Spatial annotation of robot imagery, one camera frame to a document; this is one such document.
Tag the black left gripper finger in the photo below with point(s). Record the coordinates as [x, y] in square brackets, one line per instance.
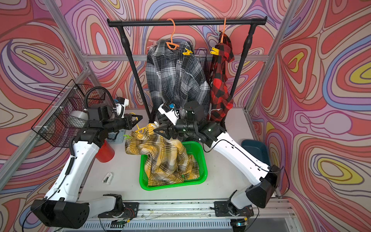
[132, 118]
[129, 124]

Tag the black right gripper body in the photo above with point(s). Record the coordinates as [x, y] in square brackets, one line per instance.
[184, 125]

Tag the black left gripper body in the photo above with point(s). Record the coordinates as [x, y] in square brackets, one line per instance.
[115, 125]

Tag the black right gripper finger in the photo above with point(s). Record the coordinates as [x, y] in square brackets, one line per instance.
[166, 133]
[165, 128]

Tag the white plastic clothespin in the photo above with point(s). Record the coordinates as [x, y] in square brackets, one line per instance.
[153, 125]

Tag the yellow plastic hanger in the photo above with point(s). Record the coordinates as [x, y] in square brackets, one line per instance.
[139, 130]

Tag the yellow plaid long-sleeve shirt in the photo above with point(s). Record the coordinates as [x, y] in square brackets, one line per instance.
[167, 160]

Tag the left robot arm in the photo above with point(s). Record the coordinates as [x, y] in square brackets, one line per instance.
[60, 208]

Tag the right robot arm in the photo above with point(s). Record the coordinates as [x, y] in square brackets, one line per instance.
[264, 179]

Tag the red plaid long-sleeve shirt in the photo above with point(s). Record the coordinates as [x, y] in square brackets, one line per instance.
[221, 100]

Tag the grey plaid long-sleeve shirt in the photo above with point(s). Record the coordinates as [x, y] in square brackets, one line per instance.
[172, 77]

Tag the orange hanger with grey shirt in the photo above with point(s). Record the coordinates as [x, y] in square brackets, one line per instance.
[170, 44]

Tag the orange hanger with red shirt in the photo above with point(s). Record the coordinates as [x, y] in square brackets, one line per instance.
[223, 31]

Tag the light blue desk calculator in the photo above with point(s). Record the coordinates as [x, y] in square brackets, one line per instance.
[116, 137]

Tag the green plastic basket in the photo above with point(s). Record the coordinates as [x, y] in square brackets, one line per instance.
[192, 148]

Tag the red plastic cup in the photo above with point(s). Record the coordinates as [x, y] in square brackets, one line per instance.
[105, 153]

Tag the grey tape roll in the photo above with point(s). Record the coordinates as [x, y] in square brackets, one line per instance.
[79, 115]

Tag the white clothespin on table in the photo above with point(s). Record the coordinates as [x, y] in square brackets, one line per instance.
[108, 178]

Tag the dark teal bin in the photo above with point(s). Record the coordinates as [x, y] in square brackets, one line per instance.
[257, 149]

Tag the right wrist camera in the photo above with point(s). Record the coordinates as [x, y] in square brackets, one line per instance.
[170, 112]

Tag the black wire basket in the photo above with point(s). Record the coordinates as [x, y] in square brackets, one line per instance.
[204, 60]
[55, 125]

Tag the rear black wire basket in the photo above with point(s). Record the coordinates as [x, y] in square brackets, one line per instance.
[204, 60]

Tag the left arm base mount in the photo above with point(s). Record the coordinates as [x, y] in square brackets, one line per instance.
[128, 210]

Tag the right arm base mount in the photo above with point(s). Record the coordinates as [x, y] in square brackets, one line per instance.
[227, 209]

